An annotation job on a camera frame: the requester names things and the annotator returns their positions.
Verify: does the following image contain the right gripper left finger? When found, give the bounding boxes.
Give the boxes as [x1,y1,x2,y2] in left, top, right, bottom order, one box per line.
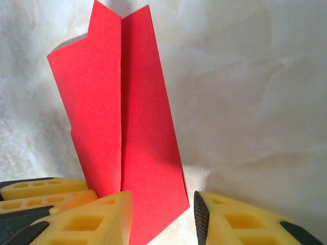
[15,190,134,245]

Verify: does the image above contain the red square paper sheet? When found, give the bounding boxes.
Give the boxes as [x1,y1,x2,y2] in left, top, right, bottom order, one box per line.
[46,0,190,243]

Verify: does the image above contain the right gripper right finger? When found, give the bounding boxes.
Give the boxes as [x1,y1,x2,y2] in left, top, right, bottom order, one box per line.
[193,190,326,245]

